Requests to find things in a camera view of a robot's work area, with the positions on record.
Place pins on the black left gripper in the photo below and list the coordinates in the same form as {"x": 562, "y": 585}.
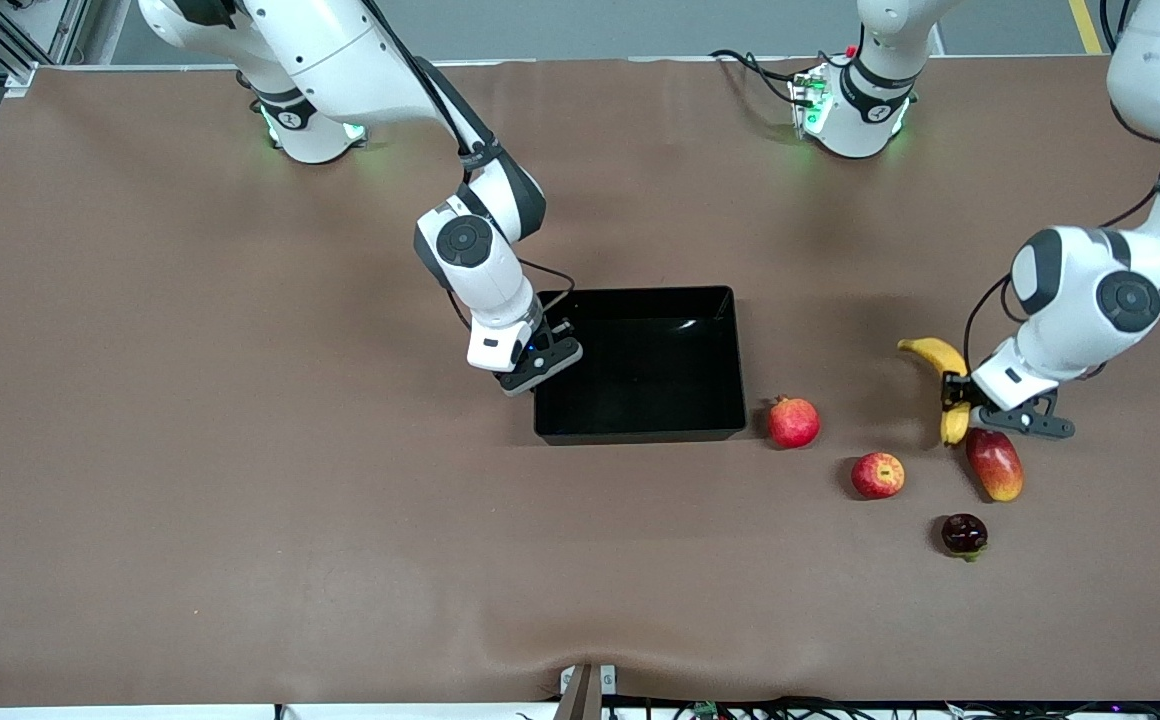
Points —
{"x": 956, "y": 391}

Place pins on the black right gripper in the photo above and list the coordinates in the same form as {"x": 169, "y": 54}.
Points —
{"x": 547, "y": 331}

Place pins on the yellow banana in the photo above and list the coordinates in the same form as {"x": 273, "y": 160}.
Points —
{"x": 935, "y": 353}

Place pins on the black rectangular plastic box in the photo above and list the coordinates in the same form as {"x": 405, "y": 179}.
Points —
{"x": 640, "y": 380}

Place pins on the red yellow apple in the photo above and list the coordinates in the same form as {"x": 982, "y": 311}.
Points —
{"x": 877, "y": 476}

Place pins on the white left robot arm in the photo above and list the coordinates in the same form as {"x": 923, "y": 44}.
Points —
{"x": 1090, "y": 300}

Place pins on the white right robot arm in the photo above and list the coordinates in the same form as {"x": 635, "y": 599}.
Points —
{"x": 480, "y": 250}

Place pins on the red yellow mango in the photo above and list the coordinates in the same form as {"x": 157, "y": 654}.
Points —
{"x": 998, "y": 468}

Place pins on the dark purple mangosteen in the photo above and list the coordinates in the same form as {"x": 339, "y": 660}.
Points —
{"x": 964, "y": 534}

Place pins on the red pomegranate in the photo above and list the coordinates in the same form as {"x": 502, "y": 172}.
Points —
{"x": 793, "y": 423}

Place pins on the metal table edge bracket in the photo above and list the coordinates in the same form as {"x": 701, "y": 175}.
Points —
{"x": 588, "y": 690}

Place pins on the aluminium frame profile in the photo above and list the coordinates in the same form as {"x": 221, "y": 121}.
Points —
{"x": 0, "y": 40}

